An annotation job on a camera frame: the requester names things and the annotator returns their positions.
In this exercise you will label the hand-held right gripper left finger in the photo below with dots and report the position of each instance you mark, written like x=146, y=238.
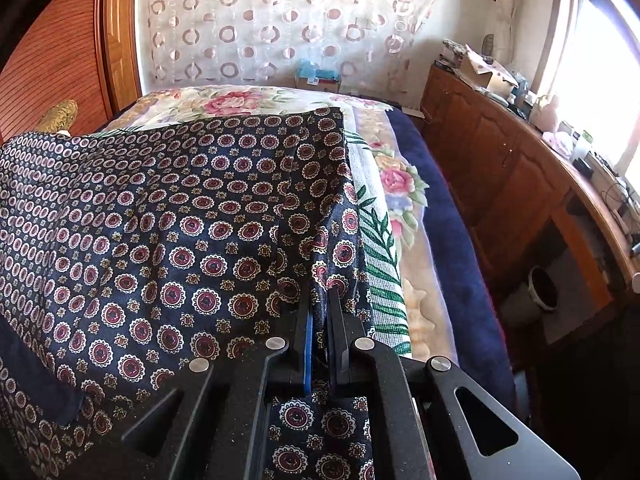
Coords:
x=307, y=360

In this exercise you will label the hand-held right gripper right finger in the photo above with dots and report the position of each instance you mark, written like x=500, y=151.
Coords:
x=340, y=355

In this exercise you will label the navy circle-print shirt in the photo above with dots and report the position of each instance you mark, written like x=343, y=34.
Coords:
x=150, y=210

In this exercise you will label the palm leaf print sheet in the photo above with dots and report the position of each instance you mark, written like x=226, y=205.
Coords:
x=380, y=260

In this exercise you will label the navy blue blanket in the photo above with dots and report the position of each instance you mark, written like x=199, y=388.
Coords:
x=450, y=210

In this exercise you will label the dark waste bin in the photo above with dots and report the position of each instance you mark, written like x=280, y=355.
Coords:
x=535, y=295

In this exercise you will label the wooden cabinet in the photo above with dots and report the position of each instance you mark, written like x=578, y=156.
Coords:
x=500, y=160

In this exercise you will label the floral blanket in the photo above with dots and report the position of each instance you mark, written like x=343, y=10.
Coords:
x=225, y=102

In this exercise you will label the cardboard box with blue top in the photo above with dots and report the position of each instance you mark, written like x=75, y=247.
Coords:
x=317, y=77

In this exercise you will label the circle-patterned sheer curtain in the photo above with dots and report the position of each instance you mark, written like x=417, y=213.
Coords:
x=280, y=20

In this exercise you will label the white window curtain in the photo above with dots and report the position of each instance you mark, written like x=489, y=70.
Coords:
x=520, y=10

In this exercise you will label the wooden louvered wardrobe door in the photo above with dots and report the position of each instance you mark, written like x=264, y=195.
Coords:
x=55, y=60

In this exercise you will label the window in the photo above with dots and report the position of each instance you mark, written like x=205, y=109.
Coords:
x=600, y=60

